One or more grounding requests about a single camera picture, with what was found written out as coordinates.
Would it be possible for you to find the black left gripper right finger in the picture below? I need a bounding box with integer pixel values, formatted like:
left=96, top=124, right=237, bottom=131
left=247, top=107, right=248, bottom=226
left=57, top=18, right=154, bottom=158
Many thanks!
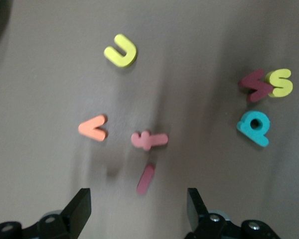
left=186, top=188, right=283, bottom=239

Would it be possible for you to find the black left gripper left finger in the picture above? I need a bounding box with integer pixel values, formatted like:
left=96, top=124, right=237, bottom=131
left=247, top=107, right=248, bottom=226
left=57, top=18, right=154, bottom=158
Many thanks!
left=0, top=188, right=92, bottom=239

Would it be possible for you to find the dark red foam letter l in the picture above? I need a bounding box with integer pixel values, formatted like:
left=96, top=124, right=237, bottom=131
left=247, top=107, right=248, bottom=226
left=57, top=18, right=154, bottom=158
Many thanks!
left=136, top=162, right=156, bottom=196

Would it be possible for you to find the orange foam letter v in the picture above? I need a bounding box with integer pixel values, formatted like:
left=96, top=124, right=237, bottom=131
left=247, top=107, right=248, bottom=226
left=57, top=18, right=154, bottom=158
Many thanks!
left=77, top=114, right=109, bottom=142

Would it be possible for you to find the pink foam letter f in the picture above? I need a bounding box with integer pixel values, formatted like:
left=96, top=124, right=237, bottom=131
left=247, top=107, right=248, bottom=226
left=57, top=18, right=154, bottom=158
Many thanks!
left=130, top=130, right=169, bottom=151

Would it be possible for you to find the teal foam letter p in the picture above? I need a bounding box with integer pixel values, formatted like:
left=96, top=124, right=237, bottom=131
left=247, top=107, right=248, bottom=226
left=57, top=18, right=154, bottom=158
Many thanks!
left=236, top=110, right=271, bottom=148

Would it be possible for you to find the dark red foam letter w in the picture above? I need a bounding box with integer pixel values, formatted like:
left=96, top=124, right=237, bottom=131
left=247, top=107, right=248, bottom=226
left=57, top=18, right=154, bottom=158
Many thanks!
left=237, top=69, right=275, bottom=103

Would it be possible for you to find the yellow foam letter s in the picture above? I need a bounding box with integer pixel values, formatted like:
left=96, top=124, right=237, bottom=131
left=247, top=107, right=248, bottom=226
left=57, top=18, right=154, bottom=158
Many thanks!
left=265, top=68, right=294, bottom=98

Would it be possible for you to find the yellow foam letter u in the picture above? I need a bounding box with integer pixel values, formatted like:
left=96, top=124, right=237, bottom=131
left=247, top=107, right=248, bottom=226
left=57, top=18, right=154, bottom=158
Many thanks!
left=103, top=33, right=138, bottom=69

